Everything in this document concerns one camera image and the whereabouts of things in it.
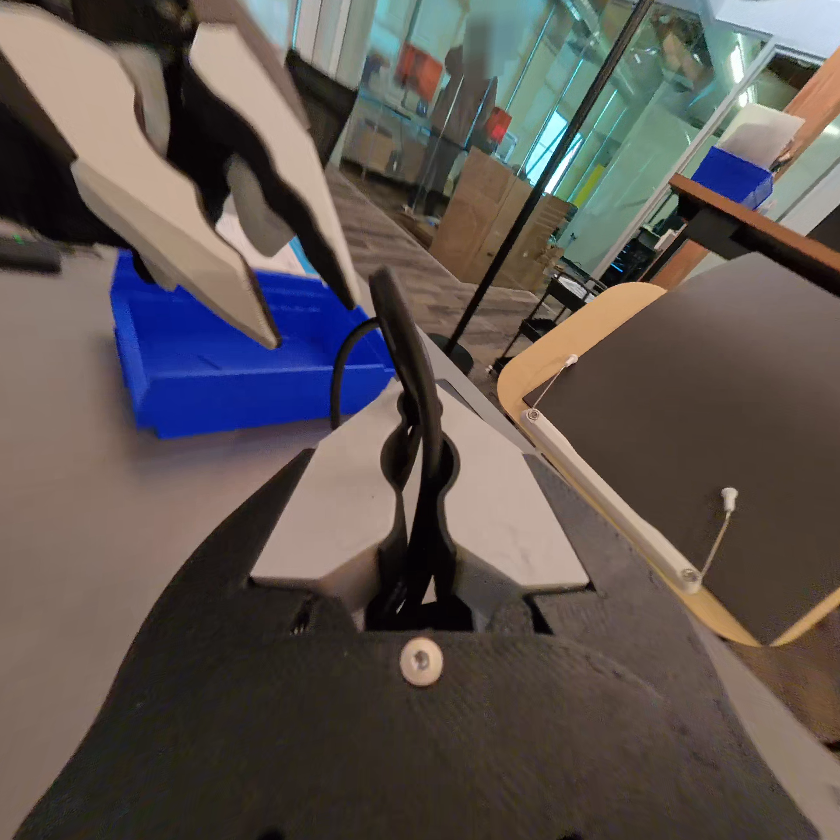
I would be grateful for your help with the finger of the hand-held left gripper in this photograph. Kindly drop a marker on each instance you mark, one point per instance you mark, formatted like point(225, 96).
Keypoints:
point(145, 184)
point(282, 131)

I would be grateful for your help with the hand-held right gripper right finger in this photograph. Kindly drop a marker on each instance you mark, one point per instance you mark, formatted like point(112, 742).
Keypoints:
point(519, 525)

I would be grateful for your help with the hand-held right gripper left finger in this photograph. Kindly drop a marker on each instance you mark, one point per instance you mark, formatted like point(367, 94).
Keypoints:
point(322, 525)

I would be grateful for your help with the blue plastic bin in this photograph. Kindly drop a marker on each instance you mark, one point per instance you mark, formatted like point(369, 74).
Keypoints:
point(223, 368)

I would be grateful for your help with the black office chair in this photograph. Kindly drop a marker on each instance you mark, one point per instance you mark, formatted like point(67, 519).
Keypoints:
point(322, 99)

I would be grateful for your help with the black flat rectangular device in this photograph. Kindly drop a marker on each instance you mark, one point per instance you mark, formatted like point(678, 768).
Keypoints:
point(29, 250)

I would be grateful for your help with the orange 3D printer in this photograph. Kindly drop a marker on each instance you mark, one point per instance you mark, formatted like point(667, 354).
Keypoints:
point(496, 129)
point(420, 66)

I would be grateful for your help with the wooden board with black mat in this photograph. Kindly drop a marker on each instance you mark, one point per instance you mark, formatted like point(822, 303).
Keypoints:
point(709, 433)

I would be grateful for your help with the black utility cart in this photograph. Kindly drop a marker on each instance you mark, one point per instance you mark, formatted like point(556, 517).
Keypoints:
point(551, 309)

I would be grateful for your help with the large cardboard box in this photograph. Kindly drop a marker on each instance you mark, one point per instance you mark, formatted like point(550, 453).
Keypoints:
point(499, 223)

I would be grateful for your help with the black round-top pole stand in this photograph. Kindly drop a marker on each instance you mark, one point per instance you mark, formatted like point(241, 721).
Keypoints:
point(551, 171)

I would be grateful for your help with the wooden standing desk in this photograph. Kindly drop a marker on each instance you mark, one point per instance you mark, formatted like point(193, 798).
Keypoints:
point(755, 230)

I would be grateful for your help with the small blue bin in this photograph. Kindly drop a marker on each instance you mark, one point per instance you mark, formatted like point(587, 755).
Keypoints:
point(735, 173)

